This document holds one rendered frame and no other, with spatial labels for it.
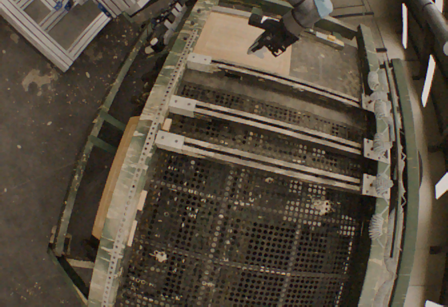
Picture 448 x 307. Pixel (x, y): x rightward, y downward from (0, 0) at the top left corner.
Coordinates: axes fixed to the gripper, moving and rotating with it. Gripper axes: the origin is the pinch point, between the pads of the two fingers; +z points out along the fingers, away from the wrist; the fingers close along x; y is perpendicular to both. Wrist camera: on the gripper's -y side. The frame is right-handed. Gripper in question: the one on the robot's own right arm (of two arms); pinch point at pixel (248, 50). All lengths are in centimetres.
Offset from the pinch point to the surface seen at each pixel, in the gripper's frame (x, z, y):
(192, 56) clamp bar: 15.9, 40.5, -13.1
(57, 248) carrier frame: -117, 109, -32
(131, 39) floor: 61, 122, -66
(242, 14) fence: 67, 34, -2
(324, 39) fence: 72, 8, 50
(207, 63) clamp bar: 14.1, 36.2, -4.5
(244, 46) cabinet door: 40, 34, 9
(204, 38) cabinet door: 36, 45, -13
